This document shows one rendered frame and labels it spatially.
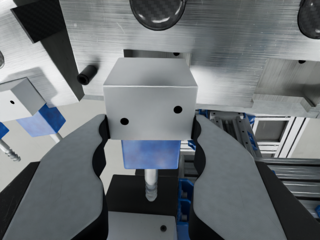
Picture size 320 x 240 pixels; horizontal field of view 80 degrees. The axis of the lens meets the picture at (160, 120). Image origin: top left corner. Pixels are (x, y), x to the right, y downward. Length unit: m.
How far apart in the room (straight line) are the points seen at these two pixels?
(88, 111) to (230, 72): 1.35
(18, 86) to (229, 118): 0.77
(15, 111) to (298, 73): 0.29
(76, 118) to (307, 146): 1.67
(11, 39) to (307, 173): 0.60
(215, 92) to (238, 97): 0.02
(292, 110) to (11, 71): 0.36
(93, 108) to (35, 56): 1.20
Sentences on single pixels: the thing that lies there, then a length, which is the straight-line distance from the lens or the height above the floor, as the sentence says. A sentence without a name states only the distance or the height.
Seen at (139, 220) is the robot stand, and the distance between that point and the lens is 0.32.
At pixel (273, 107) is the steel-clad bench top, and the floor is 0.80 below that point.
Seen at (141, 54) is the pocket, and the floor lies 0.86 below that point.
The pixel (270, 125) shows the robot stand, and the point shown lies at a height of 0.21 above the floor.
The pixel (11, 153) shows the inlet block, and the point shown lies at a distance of 0.40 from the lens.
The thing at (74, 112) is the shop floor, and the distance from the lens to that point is 1.54.
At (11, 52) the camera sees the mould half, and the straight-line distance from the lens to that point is 0.26.
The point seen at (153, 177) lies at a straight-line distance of 0.18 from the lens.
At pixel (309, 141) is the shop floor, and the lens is 1.67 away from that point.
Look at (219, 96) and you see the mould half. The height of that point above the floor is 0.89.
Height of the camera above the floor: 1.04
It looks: 50 degrees down
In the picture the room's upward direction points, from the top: 170 degrees counter-clockwise
